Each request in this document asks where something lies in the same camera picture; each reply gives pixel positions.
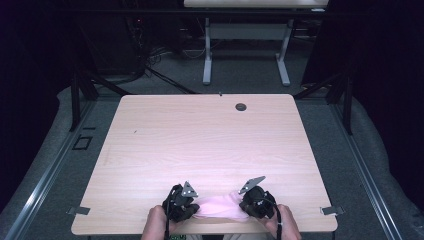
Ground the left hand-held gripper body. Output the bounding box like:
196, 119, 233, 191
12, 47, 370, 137
161, 180, 201, 224

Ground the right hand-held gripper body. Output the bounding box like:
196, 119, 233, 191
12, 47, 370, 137
237, 175, 278, 220

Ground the pink sock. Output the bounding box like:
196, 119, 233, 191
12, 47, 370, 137
192, 190, 252, 223

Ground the person's left hand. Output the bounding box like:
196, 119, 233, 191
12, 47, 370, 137
140, 204, 184, 240

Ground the person's right hand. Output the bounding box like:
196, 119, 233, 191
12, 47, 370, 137
260, 203, 303, 240

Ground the white desk with grey legs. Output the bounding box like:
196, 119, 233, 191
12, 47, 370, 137
183, 0, 329, 87

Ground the left hand-held gripper black cable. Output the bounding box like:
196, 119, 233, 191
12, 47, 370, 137
164, 184, 181, 240

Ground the hand-held gripper black cable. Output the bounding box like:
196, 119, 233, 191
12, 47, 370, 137
263, 196, 283, 240
164, 184, 181, 240

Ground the right hand-held gripper black cable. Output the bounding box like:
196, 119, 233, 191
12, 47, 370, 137
263, 196, 283, 240

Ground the grey metal table bracket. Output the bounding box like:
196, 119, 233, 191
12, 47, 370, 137
319, 205, 346, 216
65, 206, 92, 216

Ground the grey metal floor rail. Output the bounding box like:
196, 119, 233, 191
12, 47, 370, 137
0, 99, 98, 240
329, 103, 405, 240

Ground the black floor cable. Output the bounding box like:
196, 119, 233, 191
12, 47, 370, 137
145, 65, 198, 95

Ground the black metal frame stand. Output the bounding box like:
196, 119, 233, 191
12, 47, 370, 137
68, 64, 132, 133
293, 69, 355, 136

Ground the bundle of dark cables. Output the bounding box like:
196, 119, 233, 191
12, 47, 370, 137
124, 14, 174, 76

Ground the black horizontal frame bar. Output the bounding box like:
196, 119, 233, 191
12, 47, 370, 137
66, 7, 351, 18

